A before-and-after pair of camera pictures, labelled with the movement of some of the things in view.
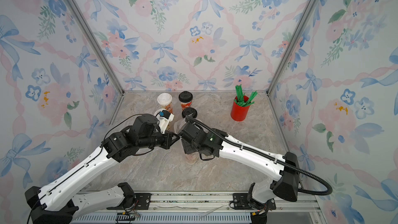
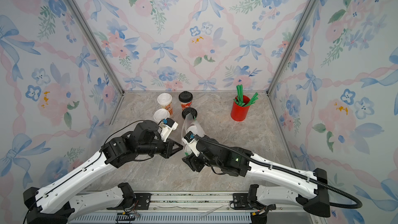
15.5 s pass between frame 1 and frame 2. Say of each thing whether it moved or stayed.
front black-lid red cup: stayed
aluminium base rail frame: stayed
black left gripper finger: moved
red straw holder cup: stayed
